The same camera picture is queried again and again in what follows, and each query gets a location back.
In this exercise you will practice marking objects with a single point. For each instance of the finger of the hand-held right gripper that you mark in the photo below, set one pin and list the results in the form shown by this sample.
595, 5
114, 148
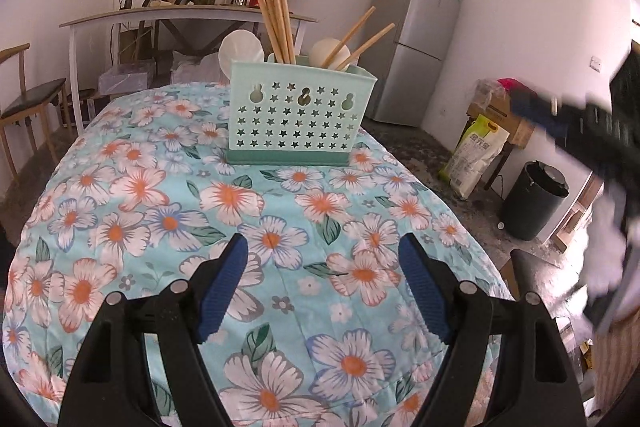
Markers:
537, 112

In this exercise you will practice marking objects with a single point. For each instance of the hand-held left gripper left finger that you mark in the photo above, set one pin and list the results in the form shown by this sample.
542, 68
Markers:
225, 282

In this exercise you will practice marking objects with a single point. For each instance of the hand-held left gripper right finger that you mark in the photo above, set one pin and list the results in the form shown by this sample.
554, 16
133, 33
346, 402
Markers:
422, 282

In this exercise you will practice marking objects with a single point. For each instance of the wooden chopstick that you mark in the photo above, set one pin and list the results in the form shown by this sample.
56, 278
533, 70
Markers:
372, 39
355, 29

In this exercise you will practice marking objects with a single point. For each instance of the mint green utensil basket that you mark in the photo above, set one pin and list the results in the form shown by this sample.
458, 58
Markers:
300, 117

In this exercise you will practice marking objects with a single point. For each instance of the small white plastic spoon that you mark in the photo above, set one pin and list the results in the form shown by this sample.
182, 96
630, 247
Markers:
325, 49

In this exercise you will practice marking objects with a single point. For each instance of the large white plastic spoon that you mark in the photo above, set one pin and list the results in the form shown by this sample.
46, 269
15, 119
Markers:
240, 49

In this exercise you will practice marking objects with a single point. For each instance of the bundle of wooden chopsticks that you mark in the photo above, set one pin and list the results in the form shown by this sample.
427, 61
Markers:
277, 22

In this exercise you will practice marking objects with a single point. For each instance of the person's right forearm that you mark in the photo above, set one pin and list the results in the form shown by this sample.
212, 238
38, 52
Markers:
617, 367

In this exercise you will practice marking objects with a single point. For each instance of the person's right hand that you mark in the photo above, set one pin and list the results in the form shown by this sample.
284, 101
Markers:
607, 252

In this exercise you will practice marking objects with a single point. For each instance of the open cardboard box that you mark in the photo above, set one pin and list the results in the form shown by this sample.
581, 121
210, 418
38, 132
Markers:
505, 122

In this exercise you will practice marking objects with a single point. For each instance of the yellow green rice bag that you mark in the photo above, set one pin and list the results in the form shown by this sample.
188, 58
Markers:
475, 154

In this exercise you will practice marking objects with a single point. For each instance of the black trash bin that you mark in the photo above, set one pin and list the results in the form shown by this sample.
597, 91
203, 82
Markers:
532, 207

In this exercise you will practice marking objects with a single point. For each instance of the floral blue blanket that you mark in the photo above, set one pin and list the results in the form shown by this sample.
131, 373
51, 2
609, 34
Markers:
150, 207

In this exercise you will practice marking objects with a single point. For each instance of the grey refrigerator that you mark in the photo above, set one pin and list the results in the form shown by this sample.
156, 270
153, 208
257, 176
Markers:
415, 37

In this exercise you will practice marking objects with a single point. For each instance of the white plastic bag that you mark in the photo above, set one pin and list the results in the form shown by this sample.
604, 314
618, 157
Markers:
200, 69

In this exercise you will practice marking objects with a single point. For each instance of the cardboard box under table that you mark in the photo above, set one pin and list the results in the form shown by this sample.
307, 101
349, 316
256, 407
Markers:
127, 79

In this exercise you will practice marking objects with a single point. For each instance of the wooden chair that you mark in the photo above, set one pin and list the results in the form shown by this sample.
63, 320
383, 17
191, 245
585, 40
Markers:
32, 99

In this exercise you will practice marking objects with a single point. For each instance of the white desk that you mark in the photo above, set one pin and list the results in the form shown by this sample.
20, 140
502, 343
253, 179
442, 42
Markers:
150, 13

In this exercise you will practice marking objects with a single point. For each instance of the white wall socket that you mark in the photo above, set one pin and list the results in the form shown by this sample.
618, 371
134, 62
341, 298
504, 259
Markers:
596, 63

